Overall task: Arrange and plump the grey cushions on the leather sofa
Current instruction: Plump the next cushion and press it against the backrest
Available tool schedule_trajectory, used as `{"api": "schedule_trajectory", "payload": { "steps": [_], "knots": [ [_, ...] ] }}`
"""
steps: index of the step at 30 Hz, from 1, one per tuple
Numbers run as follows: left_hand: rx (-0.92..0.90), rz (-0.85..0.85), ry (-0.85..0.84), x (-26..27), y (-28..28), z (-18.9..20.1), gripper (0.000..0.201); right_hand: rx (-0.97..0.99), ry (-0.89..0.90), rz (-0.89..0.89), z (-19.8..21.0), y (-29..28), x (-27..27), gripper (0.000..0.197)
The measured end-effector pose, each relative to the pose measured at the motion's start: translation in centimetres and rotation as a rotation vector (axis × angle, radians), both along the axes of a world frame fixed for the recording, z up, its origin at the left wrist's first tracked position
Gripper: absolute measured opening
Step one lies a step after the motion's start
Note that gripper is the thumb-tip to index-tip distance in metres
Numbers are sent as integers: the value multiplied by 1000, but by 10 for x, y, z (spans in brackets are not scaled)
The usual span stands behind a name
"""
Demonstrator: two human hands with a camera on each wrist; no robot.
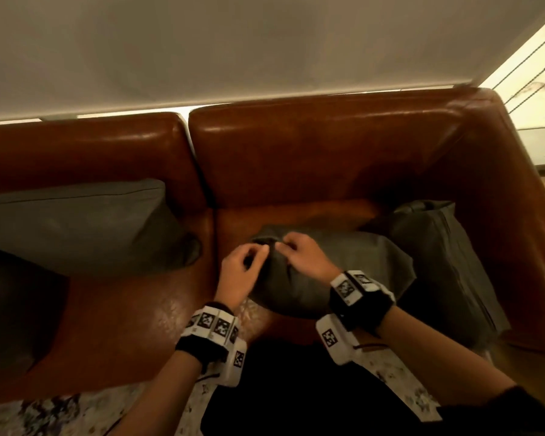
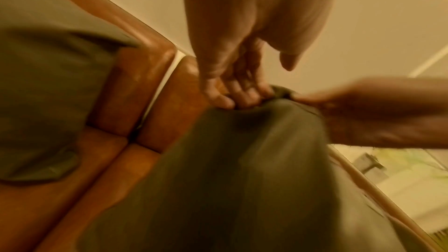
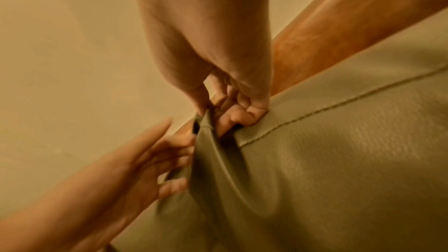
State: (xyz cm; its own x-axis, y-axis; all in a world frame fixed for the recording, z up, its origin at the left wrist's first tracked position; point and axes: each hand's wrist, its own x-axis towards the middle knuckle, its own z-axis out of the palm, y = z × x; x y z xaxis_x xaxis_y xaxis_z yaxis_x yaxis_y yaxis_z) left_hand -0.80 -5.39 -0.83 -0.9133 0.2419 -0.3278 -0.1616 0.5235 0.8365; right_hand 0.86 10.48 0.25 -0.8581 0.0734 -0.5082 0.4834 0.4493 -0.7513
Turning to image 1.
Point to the person's left hand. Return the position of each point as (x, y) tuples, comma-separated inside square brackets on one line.
[(234, 280)]

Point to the person's right hand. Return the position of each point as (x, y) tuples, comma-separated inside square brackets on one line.
[(309, 263)]

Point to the person's right fingers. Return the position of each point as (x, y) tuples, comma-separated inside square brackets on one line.
[(289, 246)]

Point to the person's left fingers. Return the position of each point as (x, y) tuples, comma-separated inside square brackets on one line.
[(250, 256)]

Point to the dark grey cushion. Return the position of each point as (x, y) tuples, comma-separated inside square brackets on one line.
[(13, 313), (345, 272), (81, 226), (449, 267)]

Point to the person's right forearm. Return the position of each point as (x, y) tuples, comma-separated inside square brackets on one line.
[(440, 358)]

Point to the person's left forearm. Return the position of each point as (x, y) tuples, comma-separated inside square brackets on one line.
[(159, 395)]

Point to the brown leather sofa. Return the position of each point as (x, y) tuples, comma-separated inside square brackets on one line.
[(327, 158)]

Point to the person's black clothing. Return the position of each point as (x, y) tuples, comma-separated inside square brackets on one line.
[(309, 395)]

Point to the white roller blind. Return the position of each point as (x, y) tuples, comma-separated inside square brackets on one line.
[(236, 45)]

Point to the patterned rug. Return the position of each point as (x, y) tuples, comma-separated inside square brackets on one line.
[(72, 413)]

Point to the window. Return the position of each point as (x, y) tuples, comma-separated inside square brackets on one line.
[(533, 90)]

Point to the right wrist camera band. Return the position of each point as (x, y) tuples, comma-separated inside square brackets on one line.
[(352, 308)]

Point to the wrist camera band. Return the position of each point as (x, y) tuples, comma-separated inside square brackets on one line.
[(352, 308), (214, 340)]

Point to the left wrist camera band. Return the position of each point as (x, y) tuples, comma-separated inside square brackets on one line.
[(214, 340)]

